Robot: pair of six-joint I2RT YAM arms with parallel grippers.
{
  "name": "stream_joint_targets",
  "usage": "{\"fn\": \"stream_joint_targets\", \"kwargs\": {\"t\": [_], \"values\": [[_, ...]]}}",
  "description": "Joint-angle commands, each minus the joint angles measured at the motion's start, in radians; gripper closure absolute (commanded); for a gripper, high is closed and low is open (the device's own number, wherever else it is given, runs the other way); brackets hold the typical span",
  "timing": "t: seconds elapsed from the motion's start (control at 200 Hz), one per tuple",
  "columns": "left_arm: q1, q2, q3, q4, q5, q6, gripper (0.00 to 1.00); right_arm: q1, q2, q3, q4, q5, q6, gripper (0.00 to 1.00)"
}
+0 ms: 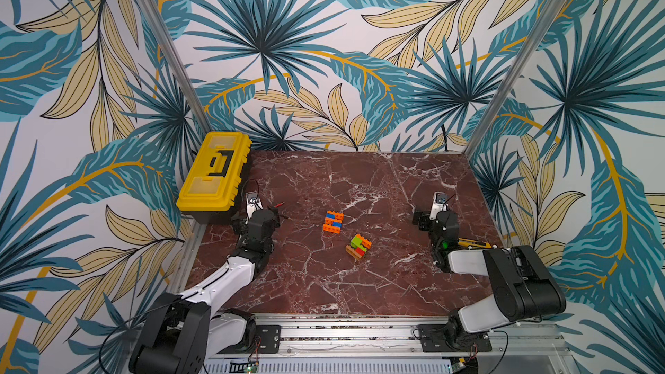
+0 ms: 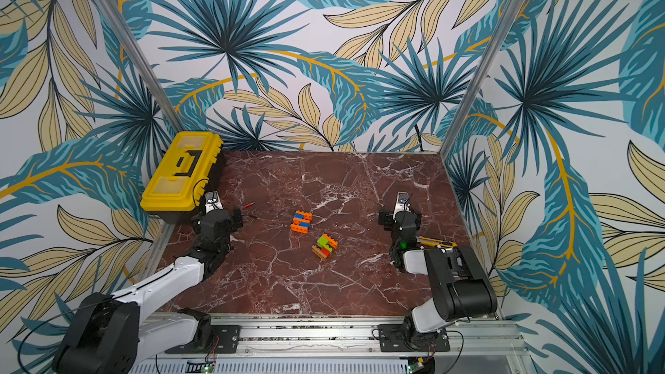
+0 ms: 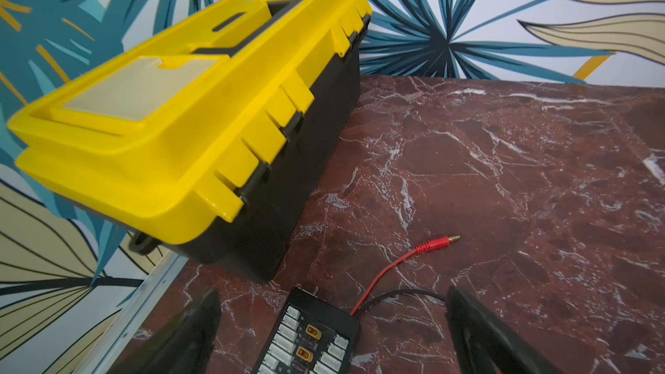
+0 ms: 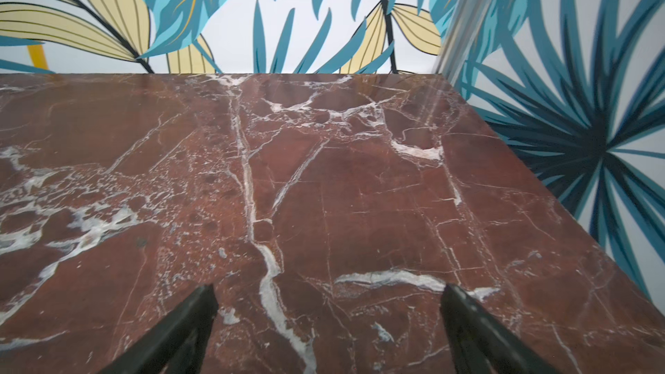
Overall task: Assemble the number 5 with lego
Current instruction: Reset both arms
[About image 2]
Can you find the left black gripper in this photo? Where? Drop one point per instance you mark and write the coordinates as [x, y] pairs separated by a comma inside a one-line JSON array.
[[235, 220]]

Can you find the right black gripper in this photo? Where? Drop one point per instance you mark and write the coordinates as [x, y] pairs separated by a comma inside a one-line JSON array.
[[387, 219]]

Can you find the orange lego brick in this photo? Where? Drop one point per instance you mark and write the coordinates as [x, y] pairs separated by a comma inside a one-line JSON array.
[[303, 215], [302, 228], [331, 242]]

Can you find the lime green lego brick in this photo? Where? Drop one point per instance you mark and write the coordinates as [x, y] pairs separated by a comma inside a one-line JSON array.
[[322, 243]]

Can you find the amber transparent lego brick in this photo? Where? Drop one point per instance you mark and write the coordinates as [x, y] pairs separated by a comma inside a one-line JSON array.
[[320, 253]]

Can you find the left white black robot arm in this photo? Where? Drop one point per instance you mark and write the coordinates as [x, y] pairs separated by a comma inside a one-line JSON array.
[[110, 333]]

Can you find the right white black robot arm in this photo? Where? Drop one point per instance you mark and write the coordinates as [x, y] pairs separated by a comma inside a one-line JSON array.
[[460, 287]]

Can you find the yellow utility knife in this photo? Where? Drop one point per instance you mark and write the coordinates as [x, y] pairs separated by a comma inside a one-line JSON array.
[[434, 243]]

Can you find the yellow black toolbox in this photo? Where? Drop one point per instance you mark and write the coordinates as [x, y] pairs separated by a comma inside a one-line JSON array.
[[191, 167]]

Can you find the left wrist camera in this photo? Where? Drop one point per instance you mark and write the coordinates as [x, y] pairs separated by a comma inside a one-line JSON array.
[[212, 202]]

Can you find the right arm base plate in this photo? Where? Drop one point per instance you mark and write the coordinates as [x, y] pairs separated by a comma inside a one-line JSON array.
[[399, 338]]

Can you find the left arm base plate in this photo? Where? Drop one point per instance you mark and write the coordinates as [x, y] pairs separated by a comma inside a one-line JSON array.
[[218, 339]]

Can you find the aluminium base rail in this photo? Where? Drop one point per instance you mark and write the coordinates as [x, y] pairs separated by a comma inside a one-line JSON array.
[[348, 344]]

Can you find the right aluminium corner post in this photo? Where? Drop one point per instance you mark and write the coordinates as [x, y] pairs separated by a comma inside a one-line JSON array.
[[495, 43]]

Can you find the aluminium corner post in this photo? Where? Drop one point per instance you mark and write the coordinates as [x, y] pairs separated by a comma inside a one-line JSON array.
[[112, 11], [495, 43]]

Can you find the left aluminium corner post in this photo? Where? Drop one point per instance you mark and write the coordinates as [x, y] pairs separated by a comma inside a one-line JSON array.
[[112, 11]]

